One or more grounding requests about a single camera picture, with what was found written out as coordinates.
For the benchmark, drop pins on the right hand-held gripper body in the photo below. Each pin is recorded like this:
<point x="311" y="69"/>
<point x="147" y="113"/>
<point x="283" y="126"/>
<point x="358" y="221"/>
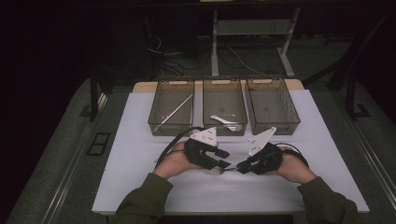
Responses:
<point x="267" y="158"/>

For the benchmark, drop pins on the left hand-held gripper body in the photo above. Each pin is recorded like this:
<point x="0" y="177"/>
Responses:
<point x="199" y="152"/>

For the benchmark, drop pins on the white spoon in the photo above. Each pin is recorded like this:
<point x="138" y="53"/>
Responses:
<point x="222" y="120"/>

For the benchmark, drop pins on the black rectangular floor frame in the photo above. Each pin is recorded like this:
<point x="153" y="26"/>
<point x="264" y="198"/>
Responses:
<point x="93" y="148"/>

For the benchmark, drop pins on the light chopstick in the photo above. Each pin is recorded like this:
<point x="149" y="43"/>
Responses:
<point x="174" y="113"/>

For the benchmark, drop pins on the transparent brown plastic bin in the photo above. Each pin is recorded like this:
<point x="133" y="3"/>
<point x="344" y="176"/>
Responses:
<point x="271" y="105"/>
<point x="224" y="99"/>
<point x="169" y="102"/>

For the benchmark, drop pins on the person's left hand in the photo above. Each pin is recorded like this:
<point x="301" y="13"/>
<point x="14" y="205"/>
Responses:
<point x="174" y="161"/>

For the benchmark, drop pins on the white table mat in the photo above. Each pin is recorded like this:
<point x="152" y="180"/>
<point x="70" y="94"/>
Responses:
<point x="243" y="193"/>

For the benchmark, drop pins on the person's right hand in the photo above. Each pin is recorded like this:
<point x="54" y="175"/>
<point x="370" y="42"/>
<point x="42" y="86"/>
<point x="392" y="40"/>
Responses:
<point x="294" y="169"/>

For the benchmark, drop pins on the white metal desk frame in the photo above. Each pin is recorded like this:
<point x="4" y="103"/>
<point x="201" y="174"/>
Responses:
<point x="214" y="46"/>

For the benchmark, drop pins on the black metal stand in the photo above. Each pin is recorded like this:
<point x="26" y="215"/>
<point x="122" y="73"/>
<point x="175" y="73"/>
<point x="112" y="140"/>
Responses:
<point x="351" y="99"/>

